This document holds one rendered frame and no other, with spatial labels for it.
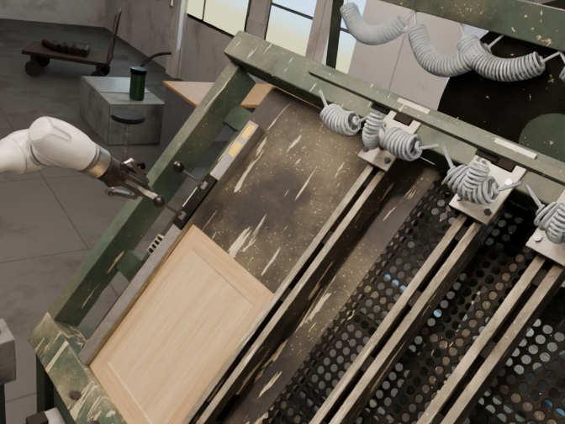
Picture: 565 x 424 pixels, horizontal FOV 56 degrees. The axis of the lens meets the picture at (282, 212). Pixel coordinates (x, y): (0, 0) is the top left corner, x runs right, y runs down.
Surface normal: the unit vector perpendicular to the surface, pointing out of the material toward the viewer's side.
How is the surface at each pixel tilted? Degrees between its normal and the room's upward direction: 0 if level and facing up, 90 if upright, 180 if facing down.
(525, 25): 90
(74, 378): 55
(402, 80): 90
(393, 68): 90
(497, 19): 90
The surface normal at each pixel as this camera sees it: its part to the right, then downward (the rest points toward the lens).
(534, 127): -0.74, 0.16
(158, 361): -0.49, -0.37
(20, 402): 0.20, -0.87
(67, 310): 0.64, 0.45
